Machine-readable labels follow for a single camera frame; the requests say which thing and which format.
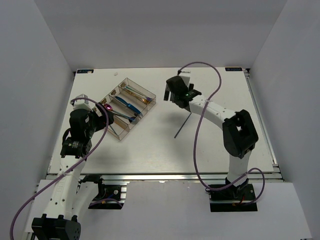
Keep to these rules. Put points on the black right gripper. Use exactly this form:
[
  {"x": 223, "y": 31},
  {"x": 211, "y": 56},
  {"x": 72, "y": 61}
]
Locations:
[{"x": 167, "y": 93}]

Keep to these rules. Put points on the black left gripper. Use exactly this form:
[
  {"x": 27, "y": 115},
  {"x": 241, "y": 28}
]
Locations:
[{"x": 101, "y": 119}]

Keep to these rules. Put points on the rainbow fork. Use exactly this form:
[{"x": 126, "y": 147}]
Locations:
[{"x": 138, "y": 92}]

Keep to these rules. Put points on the gold bowl rainbow spoon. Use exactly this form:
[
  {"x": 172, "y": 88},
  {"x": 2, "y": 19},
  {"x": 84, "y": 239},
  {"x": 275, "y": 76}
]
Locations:
[{"x": 110, "y": 109}]

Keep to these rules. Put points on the blue knife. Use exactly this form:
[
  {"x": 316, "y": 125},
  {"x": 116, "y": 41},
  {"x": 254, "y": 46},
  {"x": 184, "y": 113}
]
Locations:
[{"x": 128, "y": 105}]

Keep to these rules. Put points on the black spoon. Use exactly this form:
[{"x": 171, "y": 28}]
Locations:
[{"x": 121, "y": 115}]

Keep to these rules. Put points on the gold ornate fork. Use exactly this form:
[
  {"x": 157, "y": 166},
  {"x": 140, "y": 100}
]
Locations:
[{"x": 143, "y": 99}]

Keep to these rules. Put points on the black knife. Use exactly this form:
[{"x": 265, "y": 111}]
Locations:
[{"x": 136, "y": 118}]

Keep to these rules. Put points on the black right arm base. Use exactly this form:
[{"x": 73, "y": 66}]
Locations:
[{"x": 225, "y": 201}]

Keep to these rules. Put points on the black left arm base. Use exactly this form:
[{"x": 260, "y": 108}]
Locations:
[{"x": 110, "y": 196}]

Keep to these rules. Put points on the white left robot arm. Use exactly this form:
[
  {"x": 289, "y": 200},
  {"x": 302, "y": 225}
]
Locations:
[{"x": 61, "y": 218}]

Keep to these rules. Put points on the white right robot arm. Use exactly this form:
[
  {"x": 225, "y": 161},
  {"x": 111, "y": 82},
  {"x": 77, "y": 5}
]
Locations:
[{"x": 238, "y": 130}]

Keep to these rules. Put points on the clear smoked compartment organizer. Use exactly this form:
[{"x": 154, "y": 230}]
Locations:
[{"x": 119, "y": 91}]

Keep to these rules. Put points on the blue label sticker left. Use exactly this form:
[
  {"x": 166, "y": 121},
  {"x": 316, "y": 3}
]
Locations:
[{"x": 84, "y": 71}]

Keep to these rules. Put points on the blue label sticker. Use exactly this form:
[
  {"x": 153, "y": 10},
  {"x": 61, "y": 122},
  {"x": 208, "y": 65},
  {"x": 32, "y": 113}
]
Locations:
[
  {"x": 84, "y": 71},
  {"x": 233, "y": 69}
]

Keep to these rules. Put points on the blue label sticker right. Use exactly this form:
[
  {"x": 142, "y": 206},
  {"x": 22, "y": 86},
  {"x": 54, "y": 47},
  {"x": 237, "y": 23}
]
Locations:
[{"x": 233, "y": 69}]

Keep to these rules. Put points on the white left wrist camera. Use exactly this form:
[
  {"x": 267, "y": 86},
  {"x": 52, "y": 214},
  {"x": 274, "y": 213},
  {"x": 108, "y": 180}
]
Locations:
[{"x": 81, "y": 103}]

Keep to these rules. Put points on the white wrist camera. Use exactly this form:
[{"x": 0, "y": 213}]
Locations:
[
  {"x": 185, "y": 75},
  {"x": 81, "y": 103}
]

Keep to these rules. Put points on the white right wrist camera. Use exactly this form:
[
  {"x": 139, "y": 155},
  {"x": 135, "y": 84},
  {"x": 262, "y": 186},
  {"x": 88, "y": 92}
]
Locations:
[{"x": 185, "y": 75}]

